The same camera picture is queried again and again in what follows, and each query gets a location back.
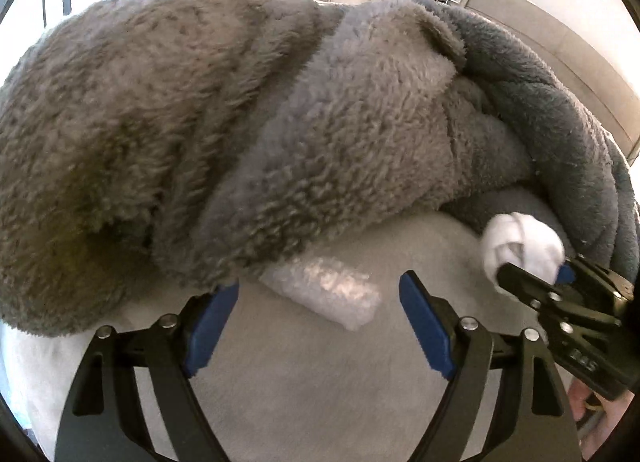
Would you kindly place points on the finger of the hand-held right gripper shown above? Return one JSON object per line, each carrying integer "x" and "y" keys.
{"x": 595, "y": 274}
{"x": 537, "y": 294}

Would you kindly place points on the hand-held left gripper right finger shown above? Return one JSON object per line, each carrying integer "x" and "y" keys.
{"x": 425, "y": 327}

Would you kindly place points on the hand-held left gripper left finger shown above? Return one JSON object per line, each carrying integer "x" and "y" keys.
{"x": 210, "y": 334}

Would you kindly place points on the white sock ball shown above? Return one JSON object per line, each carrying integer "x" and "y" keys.
{"x": 522, "y": 247}

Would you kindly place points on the bubble wrap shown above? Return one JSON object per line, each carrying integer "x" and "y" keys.
{"x": 325, "y": 292}

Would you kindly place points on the person's right hand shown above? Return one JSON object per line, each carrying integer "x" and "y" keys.
{"x": 585, "y": 404}

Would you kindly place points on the light grey bed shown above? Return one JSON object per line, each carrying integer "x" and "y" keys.
{"x": 320, "y": 382}

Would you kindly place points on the dark grey fleece blanket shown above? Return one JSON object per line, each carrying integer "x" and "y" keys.
{"x": 250, "y": 141}

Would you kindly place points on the grey padded headboard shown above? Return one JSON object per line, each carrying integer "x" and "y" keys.
{"x": 560, "y": 46}

